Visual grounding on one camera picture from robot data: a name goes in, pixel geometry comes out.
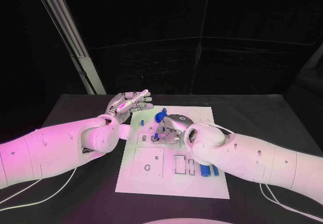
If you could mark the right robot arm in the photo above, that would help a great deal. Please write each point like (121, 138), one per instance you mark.
(252, 157)

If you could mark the white frame post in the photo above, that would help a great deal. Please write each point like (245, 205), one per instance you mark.
(85, 70)

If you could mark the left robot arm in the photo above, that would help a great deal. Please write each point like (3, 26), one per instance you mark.
(51, 148)

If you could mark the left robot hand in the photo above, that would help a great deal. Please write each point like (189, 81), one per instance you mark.
(123, 105)

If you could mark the thin blue long cylinder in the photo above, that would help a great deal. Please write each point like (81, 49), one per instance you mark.
(215, 171)

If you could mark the thick blue long cylinder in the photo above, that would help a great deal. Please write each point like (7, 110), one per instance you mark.
(205, 170)

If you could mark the large blue gear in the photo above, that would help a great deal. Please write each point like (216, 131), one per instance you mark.
(159, 116)

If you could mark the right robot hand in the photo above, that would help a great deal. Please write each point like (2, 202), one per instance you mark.
(176, 121)

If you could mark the blue plug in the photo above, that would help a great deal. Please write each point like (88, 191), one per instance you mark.
(156, 136)

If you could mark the white task board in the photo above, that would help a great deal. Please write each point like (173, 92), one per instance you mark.
(152, 183)

